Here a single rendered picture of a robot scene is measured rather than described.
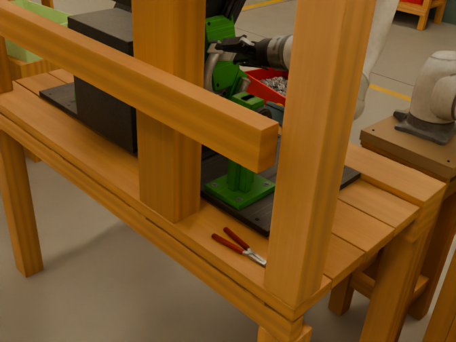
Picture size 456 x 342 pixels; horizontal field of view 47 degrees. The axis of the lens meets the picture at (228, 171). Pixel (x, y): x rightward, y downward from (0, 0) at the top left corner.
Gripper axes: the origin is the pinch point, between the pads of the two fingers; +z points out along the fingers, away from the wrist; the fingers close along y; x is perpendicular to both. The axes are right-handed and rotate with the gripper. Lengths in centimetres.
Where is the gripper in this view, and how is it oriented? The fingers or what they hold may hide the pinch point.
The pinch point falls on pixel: (221, 51)
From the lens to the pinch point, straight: 153.5
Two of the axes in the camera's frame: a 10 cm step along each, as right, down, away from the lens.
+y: -5.9, -4.1, -6.9
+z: -7.0, -1.7, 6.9
